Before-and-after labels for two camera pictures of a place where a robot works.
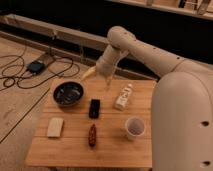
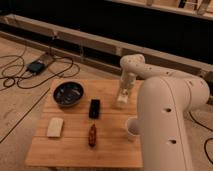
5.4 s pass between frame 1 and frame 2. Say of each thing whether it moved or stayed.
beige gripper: moved
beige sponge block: stayed
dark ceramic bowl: stayed
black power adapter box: stayed
